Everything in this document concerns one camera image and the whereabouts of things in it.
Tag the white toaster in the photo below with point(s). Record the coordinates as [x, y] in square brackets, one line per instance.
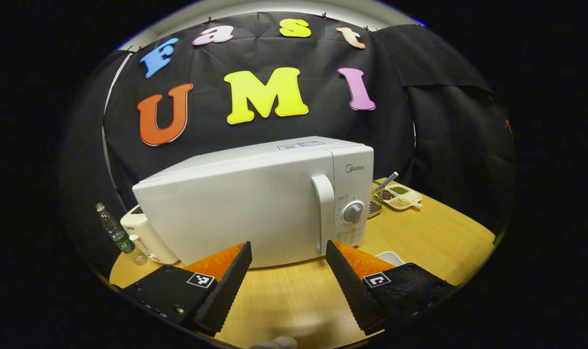
[146, 237]

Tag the clear plastic water bottle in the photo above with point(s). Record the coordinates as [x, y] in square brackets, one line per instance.
[121, 240]

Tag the white microwave oven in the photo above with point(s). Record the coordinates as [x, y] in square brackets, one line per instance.
[235, 208]

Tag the white divided seasoning tray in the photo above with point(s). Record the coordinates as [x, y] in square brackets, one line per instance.
[403, 198]

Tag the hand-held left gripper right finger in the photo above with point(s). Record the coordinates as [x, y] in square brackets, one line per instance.
[354, 291]

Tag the white rectangular dish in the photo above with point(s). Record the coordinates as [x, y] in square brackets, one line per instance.
[389, 257]

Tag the black backdrop cloth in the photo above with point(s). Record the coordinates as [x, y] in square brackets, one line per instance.
[395, 97]

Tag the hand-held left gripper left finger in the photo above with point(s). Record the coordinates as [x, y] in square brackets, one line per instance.
[226, 291]

